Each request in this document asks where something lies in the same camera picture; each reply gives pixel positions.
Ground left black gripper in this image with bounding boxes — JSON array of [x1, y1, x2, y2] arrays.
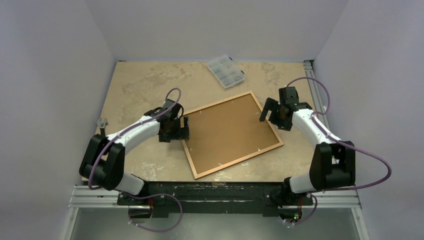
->
[[159, 116, 188, 143]]

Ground wooden picture frame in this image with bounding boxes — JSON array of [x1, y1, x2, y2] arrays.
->
[[179, 90, 285, 180]]

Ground clear plastic organizer box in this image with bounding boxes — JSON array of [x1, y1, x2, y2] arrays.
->
[[206, 55, 246, 89]]

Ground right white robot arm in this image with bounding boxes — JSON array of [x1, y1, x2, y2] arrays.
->
[[259, 86, 356, 204]]

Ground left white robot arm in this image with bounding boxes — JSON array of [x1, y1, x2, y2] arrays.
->
[[79, 99, 190, 205]]

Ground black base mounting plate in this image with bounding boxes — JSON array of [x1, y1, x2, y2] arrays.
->
[[117, 181, 313, 218]]

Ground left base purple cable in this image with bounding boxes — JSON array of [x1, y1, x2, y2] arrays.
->
[[127, 193, 184, 233]]

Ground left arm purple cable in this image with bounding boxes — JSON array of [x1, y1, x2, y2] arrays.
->
[[87, 87, 182, 191]]

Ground aluminium rail frame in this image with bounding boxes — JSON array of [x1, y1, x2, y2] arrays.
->
[[66, 59, 370, 240]]

